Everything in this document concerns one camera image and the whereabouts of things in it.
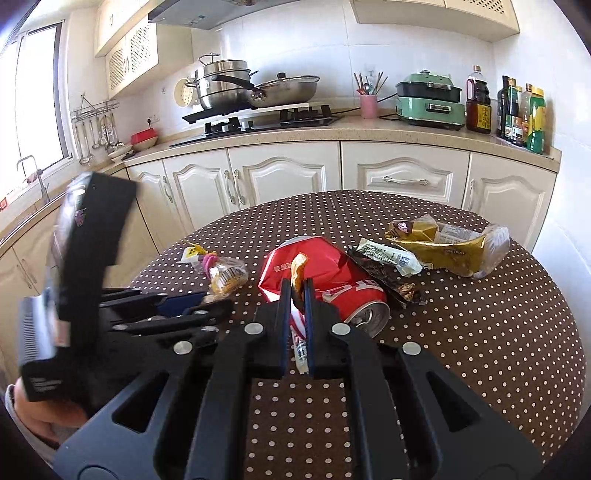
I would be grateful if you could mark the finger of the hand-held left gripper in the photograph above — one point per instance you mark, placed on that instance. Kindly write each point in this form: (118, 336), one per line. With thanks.
(207, 314)
(180, 303)

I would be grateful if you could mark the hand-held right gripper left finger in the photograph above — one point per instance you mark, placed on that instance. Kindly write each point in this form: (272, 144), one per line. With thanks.
(286, 323)

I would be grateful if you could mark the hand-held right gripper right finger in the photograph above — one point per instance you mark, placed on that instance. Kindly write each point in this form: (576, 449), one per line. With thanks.
(309, 341)

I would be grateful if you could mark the small clear pink-tied bag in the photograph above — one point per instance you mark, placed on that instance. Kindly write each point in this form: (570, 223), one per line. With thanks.
(226, 277)

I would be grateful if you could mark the small yellow wrapper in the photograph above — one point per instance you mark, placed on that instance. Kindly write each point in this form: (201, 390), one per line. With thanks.
(194, 254)

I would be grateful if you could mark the orange wrapper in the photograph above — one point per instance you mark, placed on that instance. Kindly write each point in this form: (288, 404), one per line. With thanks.
(299, 272)

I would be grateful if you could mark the crushed red drink can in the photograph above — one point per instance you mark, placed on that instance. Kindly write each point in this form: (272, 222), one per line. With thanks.
(332, 277)

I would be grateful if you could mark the dark brown snack wrapper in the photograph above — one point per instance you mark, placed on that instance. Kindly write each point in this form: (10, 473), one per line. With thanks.
(388, 282)

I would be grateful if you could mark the whitish plastic packet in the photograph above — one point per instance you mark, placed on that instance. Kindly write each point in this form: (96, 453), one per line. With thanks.
(392, 258)

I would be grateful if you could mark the gold snack bag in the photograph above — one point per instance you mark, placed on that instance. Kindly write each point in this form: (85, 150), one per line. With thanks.
(457, 258)

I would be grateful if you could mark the person's left forearm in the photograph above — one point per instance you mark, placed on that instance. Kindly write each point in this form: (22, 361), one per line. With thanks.
(41, 415)

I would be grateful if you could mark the steel sink faucet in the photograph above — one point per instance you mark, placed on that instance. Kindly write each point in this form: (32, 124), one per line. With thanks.
(44, 184)

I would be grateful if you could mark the hanging kitchen utensils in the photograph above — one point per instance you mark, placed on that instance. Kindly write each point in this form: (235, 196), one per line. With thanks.
(84, 159)

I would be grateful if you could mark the stack of white bowls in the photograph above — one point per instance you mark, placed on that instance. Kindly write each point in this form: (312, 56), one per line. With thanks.
(121, 154)

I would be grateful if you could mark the red container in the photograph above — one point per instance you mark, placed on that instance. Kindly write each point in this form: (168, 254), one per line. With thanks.
(144, 137)

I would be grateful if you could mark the brown polka-dot tablecloth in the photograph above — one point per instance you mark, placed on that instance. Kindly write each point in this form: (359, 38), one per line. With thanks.
(461, 346)

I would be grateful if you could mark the kitchen window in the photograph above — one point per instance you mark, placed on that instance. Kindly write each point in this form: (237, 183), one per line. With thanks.
(39, 92)

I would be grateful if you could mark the black gas stove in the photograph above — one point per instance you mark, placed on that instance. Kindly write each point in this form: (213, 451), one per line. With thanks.
(258, 131)

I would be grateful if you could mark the cream round steamer plate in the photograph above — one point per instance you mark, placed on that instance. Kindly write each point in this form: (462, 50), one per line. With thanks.
(182, 94)

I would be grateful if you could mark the stainless steel steamer pot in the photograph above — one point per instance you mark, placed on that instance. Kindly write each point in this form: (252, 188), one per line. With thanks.
(221, 92)

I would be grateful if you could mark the cream lattice door cabinet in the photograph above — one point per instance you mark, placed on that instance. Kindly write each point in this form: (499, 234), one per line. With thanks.
(138, 46)
(415, 18)

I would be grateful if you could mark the steel wok with lid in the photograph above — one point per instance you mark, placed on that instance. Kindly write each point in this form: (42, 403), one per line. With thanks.
(291, 94)

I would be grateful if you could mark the pink utensil holder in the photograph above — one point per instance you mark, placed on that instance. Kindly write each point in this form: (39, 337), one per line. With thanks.
(369, 107)

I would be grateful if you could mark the bundle of chopsticks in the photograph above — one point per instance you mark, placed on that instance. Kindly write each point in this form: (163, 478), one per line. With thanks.
(366, 87)

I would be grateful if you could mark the green electric cooker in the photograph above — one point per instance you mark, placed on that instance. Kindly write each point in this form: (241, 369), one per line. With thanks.
(429, 113)

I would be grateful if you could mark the grey range hood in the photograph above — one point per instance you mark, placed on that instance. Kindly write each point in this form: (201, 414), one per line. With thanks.
(194, 16)

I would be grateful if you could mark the large dark sauce bottle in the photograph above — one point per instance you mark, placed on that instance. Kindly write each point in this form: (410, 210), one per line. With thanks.
(478, 113)

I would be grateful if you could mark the cluster of condiment bottles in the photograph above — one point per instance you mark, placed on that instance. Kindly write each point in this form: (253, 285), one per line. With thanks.
(535, 124)

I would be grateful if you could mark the metal wall utensil rack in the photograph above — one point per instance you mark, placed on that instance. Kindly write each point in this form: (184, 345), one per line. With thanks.
(92, 112)

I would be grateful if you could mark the cream wall cabinets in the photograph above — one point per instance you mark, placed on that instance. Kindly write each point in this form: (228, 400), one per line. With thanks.
(108, 27)

